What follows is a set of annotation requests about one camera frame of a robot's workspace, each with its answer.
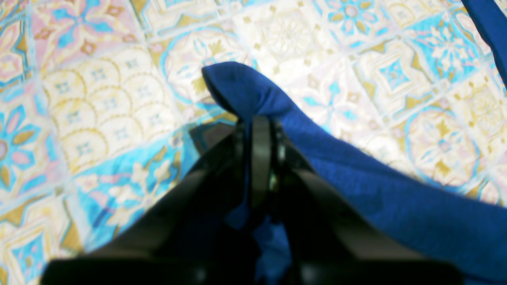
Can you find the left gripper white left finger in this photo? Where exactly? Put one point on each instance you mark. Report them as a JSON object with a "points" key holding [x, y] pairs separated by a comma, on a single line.
{"points": [[183, 239]]}

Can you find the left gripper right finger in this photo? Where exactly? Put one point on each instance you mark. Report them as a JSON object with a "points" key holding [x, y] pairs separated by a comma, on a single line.
{"points": [[330, 243]]}

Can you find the blue long-sleeve shirt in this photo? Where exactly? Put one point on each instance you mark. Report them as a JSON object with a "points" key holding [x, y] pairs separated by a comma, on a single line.
{"points": [[376, 178]]}

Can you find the patterned tile tablecloth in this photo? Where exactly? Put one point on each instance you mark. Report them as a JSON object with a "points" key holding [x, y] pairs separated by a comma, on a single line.
{"points": [[98, 98]]}

